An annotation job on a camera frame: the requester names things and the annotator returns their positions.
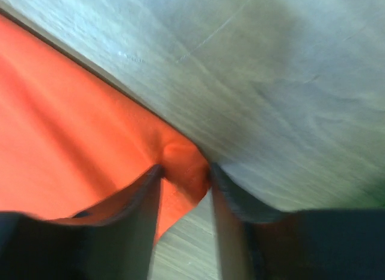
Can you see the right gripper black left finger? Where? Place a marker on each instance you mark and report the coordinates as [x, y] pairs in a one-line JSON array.
[[111, 240]]

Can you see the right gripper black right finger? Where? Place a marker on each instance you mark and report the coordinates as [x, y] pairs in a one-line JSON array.
[[257, 241]]

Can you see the orange t shirt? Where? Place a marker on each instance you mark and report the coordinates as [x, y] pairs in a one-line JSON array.
[[69, 140]]

